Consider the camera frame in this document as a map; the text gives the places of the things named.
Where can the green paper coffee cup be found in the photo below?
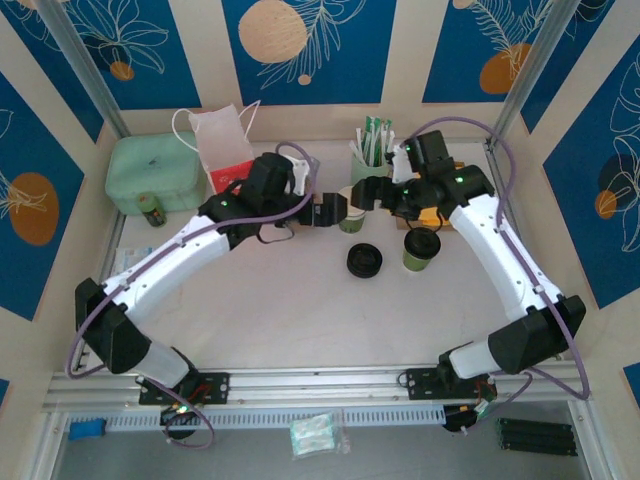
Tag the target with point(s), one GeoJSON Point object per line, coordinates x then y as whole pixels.
{"type": "Point", "coordinates": [352, 223]}
{"type": "Point", "coordinates": [415, 262]}

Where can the red white paper bag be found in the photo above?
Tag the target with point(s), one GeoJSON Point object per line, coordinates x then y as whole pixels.
{"type": "Point", "coordinates": [220, 140]}

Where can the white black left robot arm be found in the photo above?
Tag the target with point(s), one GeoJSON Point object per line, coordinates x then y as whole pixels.
{"type": "Point", "coordinates": [165, 260]}

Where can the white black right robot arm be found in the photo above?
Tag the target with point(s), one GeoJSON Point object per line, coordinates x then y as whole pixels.
{"type": "Point", "coordinates": [500, 260]}

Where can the mint green straw holder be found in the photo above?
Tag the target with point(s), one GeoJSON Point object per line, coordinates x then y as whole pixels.
{"type": "Point", "coordinates": [361, 167]}

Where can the white wrapped straw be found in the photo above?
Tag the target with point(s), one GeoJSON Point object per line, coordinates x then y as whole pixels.
{"type": "Point", "coordinates": [392, 140]}
{"type": "Point", "coordinates": [353, 147]}
{"type": "Point", "coordinates": [359, 140]}

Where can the green wrapped stir stick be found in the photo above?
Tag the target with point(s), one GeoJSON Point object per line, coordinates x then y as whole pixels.
{"type": "Point", "coordinates": [370, 135]}
{"type": "Point", "coordinates": [385, 132]}

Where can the small green bottle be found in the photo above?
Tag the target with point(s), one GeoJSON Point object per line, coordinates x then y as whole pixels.
{"type": "Point", "coordinates": [152, 210]}

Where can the mint green storage case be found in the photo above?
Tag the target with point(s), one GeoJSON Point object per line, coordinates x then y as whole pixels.
{"type": "Point", "coordinates": [150, 165]}

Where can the white blue sachet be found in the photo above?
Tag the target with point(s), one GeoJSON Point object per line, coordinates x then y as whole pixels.
{"type": "Point", "coordinates": [125, 260]}

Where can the black controller board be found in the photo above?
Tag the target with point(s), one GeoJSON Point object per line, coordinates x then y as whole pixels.
{"type": "Point", "coordinates": [180, 412]}
{"type": "Point", "coordinates": [470, 415]}

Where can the clear bag of green packets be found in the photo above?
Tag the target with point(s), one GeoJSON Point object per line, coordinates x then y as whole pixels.
{"type": "Point", "coordinates": [312, 435]}

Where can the black slotted rack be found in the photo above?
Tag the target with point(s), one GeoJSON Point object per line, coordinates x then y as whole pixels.
{"type": "Point", "coordinates": [537, 437]}

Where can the blue plastic object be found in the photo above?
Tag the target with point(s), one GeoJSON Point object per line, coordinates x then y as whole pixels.
{"type": "Point", "coordinates": [85, 430]}

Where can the long aluminium mounting rail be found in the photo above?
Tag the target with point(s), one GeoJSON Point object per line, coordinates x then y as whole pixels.
{"type": "Point", "coordinates": [325, 382]}

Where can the aluminium frame post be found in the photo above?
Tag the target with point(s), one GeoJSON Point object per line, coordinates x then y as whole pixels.
{"type": "Point", "coordinates": [82, 60]}
{"type": "Point", "coordinates": [537, 60]}

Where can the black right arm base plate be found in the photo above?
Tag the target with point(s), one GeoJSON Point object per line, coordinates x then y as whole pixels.
{"type": "Point", "coordinates": [420, 385]}

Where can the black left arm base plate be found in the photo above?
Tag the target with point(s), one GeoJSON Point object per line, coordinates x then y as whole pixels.
{"type": "Point", "coordinates": [215, 387]}

